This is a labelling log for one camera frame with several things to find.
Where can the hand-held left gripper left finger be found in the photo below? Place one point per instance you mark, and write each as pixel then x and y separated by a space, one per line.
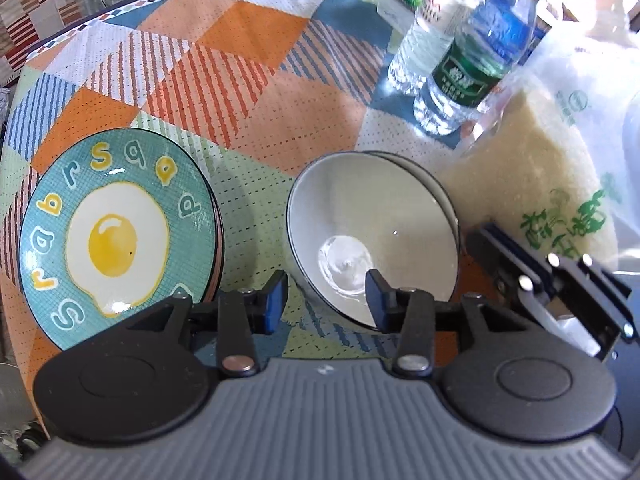
pixel 272 306

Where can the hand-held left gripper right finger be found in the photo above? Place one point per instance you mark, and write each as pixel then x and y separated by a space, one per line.
pixel 375 306

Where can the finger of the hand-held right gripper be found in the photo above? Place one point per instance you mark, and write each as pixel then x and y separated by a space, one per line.
pixel 492 265
pixel 520 250

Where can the white bowl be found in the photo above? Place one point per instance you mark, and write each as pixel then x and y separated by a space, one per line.
pixel 370 230
pixel 430 180

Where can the teal fried egg plate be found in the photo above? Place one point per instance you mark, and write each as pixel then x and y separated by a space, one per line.
pixel 115 240

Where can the clear bag of rice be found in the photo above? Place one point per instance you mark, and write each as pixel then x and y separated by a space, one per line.
pixel 545 160

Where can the green label water bottle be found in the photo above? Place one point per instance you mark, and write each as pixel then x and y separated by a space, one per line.
pixel 462 77

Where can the blue label water bottle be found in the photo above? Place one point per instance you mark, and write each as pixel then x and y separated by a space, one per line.
pixel 505 30

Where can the clear water bottle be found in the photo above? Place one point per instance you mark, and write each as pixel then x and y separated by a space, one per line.
pixel 425 45

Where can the patchwork tablecloth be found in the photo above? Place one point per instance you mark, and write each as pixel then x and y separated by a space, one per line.
pixel 225 70

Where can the patchwork sofa cover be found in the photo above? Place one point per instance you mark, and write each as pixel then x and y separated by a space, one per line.
pixel 75 5

